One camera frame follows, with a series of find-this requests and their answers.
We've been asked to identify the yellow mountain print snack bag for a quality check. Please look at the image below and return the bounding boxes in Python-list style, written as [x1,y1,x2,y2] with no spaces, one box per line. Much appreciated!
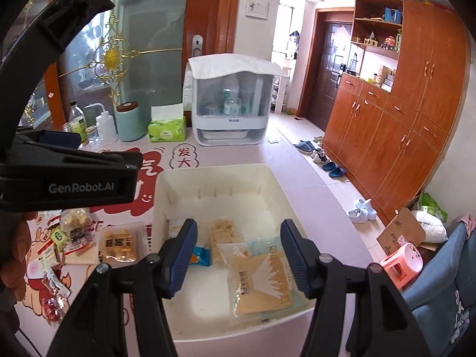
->
[218,237,294,321]

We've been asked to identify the red shiny candy wrapper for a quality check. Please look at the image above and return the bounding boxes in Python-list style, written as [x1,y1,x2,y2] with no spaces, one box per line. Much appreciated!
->
[41,272,71,325]

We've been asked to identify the white wall switch panel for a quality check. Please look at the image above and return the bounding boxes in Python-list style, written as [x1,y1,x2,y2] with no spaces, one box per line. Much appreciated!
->
[245,0,270,20]

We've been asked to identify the cardboard box on floor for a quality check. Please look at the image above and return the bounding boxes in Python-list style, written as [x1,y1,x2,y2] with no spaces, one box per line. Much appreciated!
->
[377,208,426,256]

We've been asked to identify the white plastic storage bin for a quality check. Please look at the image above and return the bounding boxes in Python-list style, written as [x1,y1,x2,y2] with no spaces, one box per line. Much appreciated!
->
[152,164,313,342]

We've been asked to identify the green pineapple cake packet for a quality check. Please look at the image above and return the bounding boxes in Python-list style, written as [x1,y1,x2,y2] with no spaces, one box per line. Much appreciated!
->
[50,226,69,252]

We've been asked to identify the dark wooden entrance door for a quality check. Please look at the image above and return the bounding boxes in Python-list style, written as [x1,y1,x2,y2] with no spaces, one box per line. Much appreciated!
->
[297,7,354,131]

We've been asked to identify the orange fried tofu snack pack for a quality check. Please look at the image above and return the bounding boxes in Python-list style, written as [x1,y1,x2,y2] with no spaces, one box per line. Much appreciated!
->
[99,223,148,267]

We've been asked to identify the clear bag yellow puffed snack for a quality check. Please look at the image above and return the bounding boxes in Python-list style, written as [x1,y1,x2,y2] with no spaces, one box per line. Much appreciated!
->
[209,219,242,265]

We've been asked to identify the white kids shoes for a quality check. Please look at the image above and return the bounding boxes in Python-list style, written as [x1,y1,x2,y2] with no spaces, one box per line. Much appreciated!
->
[347,198,378,224]

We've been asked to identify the white plastic bag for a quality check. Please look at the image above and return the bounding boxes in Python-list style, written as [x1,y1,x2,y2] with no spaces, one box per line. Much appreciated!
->
[411,210,448,244]

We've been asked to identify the person left hand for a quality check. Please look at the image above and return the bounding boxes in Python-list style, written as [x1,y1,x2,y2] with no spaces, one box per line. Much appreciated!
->
[1,212,37,301]

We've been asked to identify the blue slippers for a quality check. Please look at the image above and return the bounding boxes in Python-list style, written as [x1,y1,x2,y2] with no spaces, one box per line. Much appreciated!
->
[322,161,346,178]

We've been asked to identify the blue orange chips bag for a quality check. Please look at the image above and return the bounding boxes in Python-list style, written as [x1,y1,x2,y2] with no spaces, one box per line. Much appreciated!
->
[190,247,212,267]

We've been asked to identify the glass sliding door gold ornament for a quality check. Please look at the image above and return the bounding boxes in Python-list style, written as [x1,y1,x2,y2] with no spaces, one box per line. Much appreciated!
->
[18,0,238,129]

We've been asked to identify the green tissue box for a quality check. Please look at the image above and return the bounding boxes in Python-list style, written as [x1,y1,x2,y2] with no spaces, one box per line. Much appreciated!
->
[148,103,186,143]

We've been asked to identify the blue fabric sofa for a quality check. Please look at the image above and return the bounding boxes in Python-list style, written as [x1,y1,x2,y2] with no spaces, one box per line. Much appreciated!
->
[403,222,475,356]

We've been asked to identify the wooden wall cabinet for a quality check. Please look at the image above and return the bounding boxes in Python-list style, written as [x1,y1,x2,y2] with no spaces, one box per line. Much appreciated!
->
[323,0,469,222]

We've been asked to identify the white red barcode snack pack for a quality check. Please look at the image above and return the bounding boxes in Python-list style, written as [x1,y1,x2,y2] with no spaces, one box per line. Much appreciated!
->
[38,242,62,274]

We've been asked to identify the small glass jar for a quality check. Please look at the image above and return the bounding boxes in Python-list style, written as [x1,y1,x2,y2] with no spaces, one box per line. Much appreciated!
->
[85,125,100,145]

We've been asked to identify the white desktop storage cabinet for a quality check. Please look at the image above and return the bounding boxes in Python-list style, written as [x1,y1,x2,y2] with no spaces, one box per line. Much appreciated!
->
[182,53,284,147]

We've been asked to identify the teal canister brown lid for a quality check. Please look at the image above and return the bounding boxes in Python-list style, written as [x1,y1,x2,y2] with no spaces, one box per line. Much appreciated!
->
[115,101,146,142]

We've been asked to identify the beige cracker pack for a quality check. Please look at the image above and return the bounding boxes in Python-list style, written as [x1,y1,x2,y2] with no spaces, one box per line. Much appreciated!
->
[64,242,99,265]

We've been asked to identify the green label glass bottle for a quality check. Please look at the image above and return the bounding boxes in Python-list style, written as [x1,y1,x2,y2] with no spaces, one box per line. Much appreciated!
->
[69,101,87,144]

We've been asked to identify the clear bag round cookies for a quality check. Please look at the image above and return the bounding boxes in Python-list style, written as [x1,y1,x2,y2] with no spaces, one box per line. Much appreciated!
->
[60,208,94,255]

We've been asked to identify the pink plastic stool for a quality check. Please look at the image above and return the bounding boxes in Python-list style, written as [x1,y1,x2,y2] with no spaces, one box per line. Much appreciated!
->
[380,242,424,290]

